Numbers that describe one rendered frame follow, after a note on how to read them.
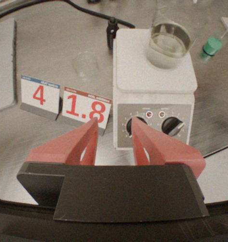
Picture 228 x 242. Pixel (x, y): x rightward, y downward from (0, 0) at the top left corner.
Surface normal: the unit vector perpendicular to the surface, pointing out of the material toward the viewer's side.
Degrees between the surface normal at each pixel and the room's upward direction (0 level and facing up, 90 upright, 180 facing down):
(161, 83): 0
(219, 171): 0
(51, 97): 40
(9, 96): 0
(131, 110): 30
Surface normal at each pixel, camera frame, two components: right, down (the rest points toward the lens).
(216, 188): 0.00, -0.25
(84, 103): -0.20, 0.40
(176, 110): 0.00, 0.26
